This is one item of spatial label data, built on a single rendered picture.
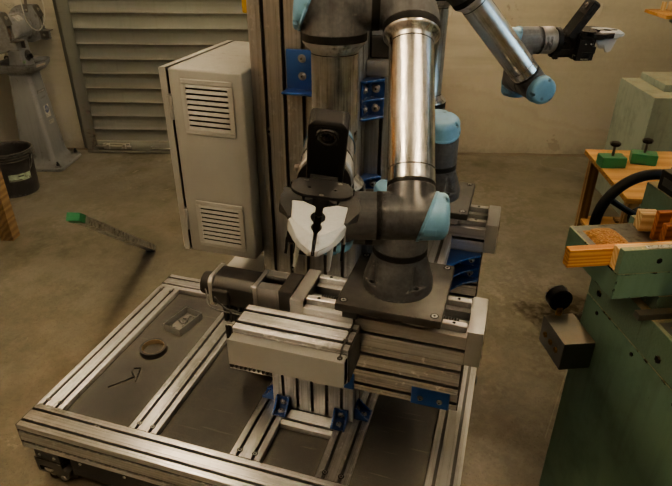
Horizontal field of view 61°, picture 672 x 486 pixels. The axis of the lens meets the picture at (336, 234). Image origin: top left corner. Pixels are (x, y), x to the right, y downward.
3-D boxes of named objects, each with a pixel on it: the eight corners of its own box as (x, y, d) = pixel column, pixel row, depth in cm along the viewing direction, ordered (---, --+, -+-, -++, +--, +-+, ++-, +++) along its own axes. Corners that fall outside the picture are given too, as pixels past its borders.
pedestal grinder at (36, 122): (86, 151, 429) (50, -15, 374) (57, 175, 388) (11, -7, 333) (37, 150, 430) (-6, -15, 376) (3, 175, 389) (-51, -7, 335)
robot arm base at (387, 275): (355, 296, 122) (356, 256, 117) (372, 260, 135) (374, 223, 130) (426, 308, 118) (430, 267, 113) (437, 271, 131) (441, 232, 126)
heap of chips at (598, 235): (611, 229, 131) (613, 222, 130) (636, 251, 122) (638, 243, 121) (582, 230, 130) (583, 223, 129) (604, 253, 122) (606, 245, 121)
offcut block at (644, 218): (650, 225, 133) (655, 208, 131) (656, 231, 130) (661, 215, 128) (632, 224, 133) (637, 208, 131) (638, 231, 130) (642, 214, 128)
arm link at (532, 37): (494, 54, 169) (499, 24, 165) (530, 53, 170) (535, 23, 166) (505, 60, 162) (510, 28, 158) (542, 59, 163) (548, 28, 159)
